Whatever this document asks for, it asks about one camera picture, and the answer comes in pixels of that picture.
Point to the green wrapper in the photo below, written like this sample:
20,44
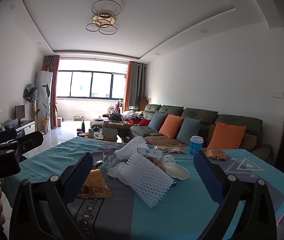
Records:
103,161

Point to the white printed paper cup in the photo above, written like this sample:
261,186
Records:
164,160
148,152
178,171

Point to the blue paper cup white lid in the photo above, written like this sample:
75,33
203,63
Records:
196,146

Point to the wide orange cushion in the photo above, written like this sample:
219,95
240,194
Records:
229,136

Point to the wooden cabinet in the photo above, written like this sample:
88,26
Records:
143,102

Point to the tall leafy plant in vase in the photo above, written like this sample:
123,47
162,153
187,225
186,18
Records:
47,110

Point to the cloth covered standing fan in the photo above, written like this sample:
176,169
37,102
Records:
30,92

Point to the clear plastic bag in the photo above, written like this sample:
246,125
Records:
12,123

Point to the white standing air conditioner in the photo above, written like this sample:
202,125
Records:
41,90

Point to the black monitor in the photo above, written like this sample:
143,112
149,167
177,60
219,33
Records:
19,111

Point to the cluttered coffee table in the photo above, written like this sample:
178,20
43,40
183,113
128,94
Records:
101,133

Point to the yellow snack packet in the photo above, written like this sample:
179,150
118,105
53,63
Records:
95,182

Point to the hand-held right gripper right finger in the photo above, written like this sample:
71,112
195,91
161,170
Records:
208,177

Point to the small blue grey cushion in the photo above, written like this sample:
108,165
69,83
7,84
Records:
157,121

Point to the green sofa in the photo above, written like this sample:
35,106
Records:
234,122

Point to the orange snack packet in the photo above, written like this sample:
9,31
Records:
215,154

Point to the black bag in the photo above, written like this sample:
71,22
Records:
115,117

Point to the red snack packet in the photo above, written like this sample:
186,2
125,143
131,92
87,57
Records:
177,150

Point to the large blue grey cushion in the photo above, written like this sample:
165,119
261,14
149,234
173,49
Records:
189,130

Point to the beige snack packet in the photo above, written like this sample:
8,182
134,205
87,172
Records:
160,148

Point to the red cloth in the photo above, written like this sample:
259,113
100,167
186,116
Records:
145,122

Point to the small potted plant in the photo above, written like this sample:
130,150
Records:
47,67

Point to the white black tv cabinet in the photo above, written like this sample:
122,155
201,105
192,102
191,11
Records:
25,126

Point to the grey orange curtain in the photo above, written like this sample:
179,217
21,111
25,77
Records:
54,92
133,87

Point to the white foam fruit net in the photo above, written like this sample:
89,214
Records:
147,182
132,148

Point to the narrow orange cushion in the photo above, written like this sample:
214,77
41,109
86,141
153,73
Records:
172,126

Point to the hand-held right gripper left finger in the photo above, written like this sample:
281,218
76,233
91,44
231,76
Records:
73,180

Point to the blue grey printed tablecloth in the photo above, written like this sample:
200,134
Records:
182,205

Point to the black framed window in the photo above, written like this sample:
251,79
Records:
91,83

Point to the white wall switch plate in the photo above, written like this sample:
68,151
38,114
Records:
278,95

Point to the brown seat pad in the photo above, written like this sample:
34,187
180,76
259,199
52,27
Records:
162,140

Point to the white clothes pile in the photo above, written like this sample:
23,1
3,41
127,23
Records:
130,115

